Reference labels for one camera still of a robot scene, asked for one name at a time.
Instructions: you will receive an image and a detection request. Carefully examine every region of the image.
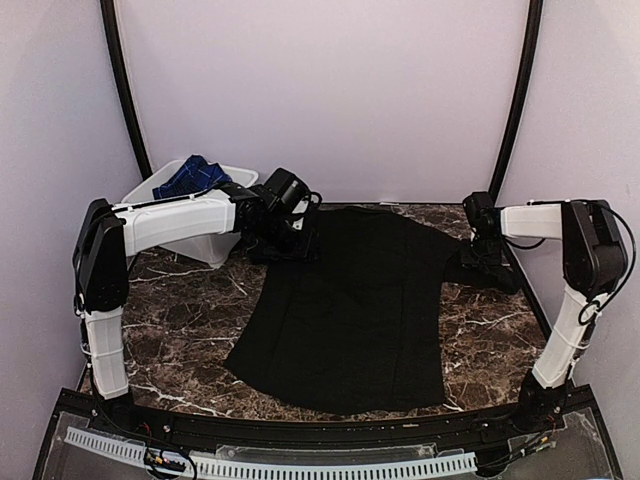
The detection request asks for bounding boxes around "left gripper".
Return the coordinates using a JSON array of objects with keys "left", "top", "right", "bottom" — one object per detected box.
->
[{"left": 252, "top": 213, "right": 323, "bottom": 264}]

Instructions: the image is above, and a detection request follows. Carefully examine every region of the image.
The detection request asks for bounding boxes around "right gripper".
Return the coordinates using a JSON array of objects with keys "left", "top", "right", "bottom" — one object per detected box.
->
[{"left": 462, "top": 232, "right": 503, "bottom": 269}]

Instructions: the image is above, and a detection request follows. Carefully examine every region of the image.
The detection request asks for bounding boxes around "black long sleeve shirt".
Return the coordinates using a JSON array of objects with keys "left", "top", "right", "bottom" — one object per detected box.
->
[{"left": 224, "top": 207, "right": 518, "bottom": 415}]

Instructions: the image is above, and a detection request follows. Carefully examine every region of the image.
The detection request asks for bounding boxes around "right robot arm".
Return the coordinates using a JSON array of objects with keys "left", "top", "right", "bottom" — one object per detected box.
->
[{"left": 462, "top": 192, "right": 637, "bottom": 434}]

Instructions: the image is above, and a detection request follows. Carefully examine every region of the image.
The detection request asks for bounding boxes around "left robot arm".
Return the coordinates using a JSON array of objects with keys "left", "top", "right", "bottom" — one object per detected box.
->
[{"left": 72, "top": 178, "right": 320, "bottom": 436}]

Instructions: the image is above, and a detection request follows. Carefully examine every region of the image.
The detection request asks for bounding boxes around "white plastic bin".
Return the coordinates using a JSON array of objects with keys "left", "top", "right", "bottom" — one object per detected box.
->
[{"left": 122, "top": 159, "right": 259, "bottom": 269}]

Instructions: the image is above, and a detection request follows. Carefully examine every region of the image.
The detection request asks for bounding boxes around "blue plaid shirt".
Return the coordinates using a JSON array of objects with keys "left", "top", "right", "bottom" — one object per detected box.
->
[{"left": 152, "top": 155, "right": 232, "bottom": 200}]

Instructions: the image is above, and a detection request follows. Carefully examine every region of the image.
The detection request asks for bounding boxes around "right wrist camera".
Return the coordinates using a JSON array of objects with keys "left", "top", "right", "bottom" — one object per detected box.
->
[{"left": 462, "top": 191, "right": 501, "bottom": 238}]

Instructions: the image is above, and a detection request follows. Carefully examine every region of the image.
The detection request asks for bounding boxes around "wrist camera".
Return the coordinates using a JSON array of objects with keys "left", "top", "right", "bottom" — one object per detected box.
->
[
  {"left": 263, "top": 167, "right": 323, "bottom": 220},
  {"left": 462, "top": 191, "right": 501, "bottom": 238}
]

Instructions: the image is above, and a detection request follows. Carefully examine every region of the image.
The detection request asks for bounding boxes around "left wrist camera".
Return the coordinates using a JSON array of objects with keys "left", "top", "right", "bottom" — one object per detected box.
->
[{"left": 263, "top": 167, "right": 323, "bottom": 220}]

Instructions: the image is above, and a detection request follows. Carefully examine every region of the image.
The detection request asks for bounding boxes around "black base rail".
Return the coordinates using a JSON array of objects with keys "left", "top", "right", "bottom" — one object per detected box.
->
[{"left": 33, "top": 386, "right": 622, "bottom": 479}]

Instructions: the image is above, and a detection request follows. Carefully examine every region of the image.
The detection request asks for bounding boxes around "white slotted cable duct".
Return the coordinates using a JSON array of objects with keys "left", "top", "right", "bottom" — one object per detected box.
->
[{"left": 64, "top": 427, "right": 477, "bottom": 479}]

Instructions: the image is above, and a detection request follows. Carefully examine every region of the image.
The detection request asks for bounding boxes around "right black frame post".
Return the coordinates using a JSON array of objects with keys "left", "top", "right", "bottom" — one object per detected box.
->
[{"left": 488, "top": 0, "right": 544, "bottom": 203}]

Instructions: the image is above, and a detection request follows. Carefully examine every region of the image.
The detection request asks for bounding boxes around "black frame post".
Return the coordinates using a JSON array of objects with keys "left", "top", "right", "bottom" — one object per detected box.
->
[
  {"left": 488, "top": 0, "right": 544, "bottom": 203},
  {"left": 99, "top": 0, "right": 152, "bottom": 180}
]

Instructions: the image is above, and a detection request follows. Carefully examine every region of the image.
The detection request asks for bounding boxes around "left black frame post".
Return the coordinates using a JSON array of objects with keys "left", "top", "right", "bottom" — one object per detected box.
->
[{"left": 99, "top": 0, "right": 152, "bottom": 180}]

